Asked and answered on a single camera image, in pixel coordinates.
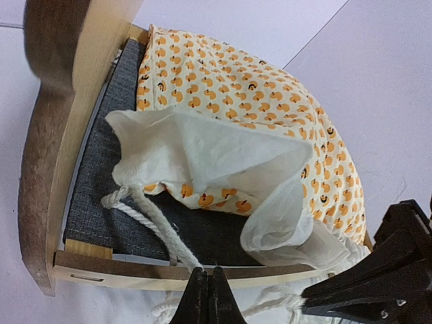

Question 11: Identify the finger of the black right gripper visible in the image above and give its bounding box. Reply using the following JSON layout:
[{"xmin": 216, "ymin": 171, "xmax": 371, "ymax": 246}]
[{"xmin": 302, "ymin": 200, "xmax": 431, "ymax": 323}]

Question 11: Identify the wooden pet bed frame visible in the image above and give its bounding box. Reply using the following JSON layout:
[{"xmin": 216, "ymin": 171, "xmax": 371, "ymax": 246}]
[{"xmin": 18, "ymin": 1, "xmax": 339, "ymax": 295}]

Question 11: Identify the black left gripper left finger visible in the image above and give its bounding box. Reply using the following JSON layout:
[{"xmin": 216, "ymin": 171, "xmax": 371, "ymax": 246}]
[{"xmin": 171, "ymin": 267, "xmax": 209, "ymax": 324}]

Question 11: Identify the duck print mattress cushion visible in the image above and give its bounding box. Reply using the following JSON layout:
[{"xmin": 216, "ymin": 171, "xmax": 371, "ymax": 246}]
[{"xmin": 101, "ymin": 26, "xmax": 369, "ymax": 274}]

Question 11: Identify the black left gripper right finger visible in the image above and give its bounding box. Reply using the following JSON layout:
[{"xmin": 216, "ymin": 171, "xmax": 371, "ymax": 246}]
[{"xmin": 208, "ymin": 267, "xmax": 246, "ymax": 324}]

